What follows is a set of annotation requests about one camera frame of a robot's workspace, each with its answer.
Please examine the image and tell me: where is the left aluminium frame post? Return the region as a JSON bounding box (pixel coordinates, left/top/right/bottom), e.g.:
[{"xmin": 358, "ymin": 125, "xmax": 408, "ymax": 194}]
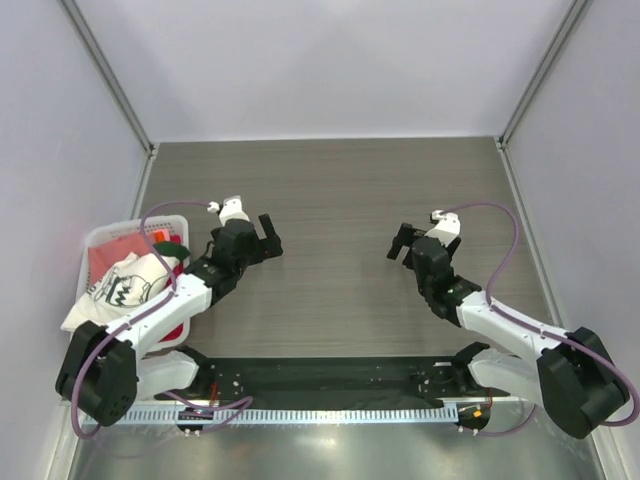
[{"xmin": 58, "ymin": 0, "xmax": 154, "ymax": 156}]

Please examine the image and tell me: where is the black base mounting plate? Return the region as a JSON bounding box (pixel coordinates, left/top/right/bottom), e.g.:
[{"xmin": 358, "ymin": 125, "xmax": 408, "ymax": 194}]
[{"xmin": 155, "ymin": 353, "xmax": 503, "ymax": 430}]

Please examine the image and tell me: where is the salmon pink t shirt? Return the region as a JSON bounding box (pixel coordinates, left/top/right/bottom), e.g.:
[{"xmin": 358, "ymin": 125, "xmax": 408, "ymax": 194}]
[{"xmin": 88, "ymin": 233, "xmax": 151, "ymax": 286}]

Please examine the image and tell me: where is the magenta t shirt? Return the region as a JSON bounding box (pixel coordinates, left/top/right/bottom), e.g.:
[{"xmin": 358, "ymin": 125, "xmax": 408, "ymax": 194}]
[{"xmin": 159, "ymin": 318, "xmax": 190, "ymax": 348}]

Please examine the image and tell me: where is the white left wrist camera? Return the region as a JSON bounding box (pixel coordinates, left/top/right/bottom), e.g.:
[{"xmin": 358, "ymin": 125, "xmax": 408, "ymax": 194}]
[{"xmin": 206, "ymin": 196, "xmax": 250, "ymax": 226}]

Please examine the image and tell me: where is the aluminium frame post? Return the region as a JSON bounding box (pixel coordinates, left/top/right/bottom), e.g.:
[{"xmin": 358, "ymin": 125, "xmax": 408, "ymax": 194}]
[
  {"xmin": 58, "ymin": 0, "xmax": 154, "ymax": 156},
  {"xmin": 495, "ymin": 0, "xmax": 592, "ymax": 150}
]

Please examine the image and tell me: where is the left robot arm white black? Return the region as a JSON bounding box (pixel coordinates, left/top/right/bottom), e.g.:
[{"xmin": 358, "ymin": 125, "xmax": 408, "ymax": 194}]
[{"xmin": 55, "ymin": 214, "xmax": 283, "ymax": 427}]

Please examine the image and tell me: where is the white plastic laundry basket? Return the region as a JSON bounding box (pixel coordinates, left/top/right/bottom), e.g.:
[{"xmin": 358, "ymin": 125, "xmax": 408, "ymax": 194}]
[{"xmin": 76, "ymin": 215, "xmax": 189, "ymax": 351}]

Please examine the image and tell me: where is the slotted white cable duct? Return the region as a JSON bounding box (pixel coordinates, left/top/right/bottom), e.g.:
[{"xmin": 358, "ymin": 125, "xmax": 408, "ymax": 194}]
[{"xmin": 115, "ymin": 403, "xmax": 459, "ymax": 426}]

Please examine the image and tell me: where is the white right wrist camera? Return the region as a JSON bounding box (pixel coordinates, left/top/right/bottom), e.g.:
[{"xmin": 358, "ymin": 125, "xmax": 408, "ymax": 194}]
[{"xmin": 425, "ymin": 210, "xmax": 461, "ymax": 247}]

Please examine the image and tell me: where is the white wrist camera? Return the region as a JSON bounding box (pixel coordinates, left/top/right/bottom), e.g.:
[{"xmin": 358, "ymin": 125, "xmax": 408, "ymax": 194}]
[
  {"xmin": 425, "ymin": 210, "xmax": 461, "ymax": 247},
  {"xmin": 206, "ymin": 196, "xmax": 250, "ymax": 226}
]

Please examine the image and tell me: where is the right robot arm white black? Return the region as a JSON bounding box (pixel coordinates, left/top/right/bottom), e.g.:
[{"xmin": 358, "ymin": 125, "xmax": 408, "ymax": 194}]
[{"xmin": 387, "ymin": 214, "xmax": 639, "ymax": 439}]

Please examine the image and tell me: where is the right aluminium frame post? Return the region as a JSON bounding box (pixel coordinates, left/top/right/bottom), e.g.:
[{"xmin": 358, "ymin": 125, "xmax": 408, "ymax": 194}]
[{"xmin": 495, "ymin": 0, "xmax": 592, "ymax": 150}]

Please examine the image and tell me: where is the white and green t shirt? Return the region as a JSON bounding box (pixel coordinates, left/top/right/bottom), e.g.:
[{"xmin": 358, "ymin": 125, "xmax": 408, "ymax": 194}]
[{"xmin": 61, "ymin": 241, "xmax": 190, "ymax": 332}]

